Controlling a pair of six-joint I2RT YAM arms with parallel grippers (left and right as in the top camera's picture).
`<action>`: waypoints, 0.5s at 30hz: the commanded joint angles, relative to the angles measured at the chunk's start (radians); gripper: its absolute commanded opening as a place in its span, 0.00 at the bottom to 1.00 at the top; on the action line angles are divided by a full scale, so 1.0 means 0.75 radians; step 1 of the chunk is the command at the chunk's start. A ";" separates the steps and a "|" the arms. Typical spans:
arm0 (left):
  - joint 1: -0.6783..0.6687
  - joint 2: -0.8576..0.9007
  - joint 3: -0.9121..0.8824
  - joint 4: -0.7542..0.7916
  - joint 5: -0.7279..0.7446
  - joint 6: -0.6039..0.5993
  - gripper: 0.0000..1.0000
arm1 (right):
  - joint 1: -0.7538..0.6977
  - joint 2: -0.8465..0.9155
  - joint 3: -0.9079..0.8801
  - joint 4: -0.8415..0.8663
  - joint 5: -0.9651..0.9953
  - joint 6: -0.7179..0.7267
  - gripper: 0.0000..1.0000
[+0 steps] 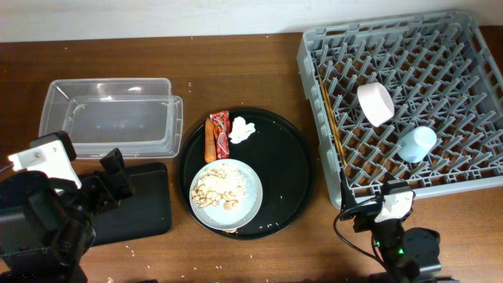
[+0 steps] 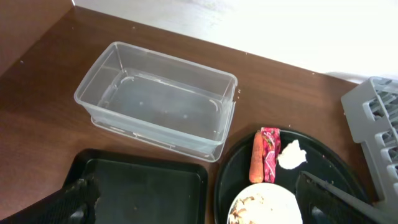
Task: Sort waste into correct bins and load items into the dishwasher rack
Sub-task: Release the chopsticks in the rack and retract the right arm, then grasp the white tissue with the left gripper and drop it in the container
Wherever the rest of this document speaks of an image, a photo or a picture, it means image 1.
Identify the clear plastic bin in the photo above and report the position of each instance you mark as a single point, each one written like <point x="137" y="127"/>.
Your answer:
<point x="139" y="116"/>

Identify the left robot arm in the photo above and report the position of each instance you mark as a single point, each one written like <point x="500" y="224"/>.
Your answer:
<point x="46" y="226"/>

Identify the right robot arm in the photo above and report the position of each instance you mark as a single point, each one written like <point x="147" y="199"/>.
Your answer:
<point x="407" y="255"/>

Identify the wooden chopstick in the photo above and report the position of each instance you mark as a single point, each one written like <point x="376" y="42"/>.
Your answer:
<point x="334" y="122"/>
<point x="331" y="123"/>

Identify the round black tray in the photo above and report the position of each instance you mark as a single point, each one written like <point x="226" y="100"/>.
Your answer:
<point x="278" y="153"/>

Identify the crumpled white tissue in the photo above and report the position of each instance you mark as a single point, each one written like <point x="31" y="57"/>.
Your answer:
<point x="241" y="130"/>

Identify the light blue cup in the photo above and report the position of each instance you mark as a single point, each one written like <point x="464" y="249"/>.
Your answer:
<point x="415" y="145"/>

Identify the red snack wrapper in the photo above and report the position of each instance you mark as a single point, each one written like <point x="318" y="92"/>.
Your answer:
<point x="221" y="129"/>

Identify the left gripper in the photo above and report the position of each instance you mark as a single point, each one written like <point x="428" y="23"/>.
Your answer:
<point x="115" y="163"/>

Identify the grey dishwasher rack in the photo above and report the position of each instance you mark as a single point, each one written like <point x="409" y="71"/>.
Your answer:
<point x="439" y="73"/>

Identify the grey plate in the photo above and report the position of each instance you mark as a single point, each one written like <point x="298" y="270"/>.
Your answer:
<point x="216" y="217"/>

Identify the rectangular black tray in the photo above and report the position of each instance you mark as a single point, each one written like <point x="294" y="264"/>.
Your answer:
<point x="147" y="213"/>

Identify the orange carrot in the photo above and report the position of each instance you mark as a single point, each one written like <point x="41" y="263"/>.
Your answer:
<point x="210" y="153"/>

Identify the rice and food scraps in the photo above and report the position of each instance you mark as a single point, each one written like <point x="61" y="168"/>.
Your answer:
<point x="221" y="186"/>

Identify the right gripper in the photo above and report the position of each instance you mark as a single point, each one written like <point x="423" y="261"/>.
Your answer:
<point x="363" y="220"/>

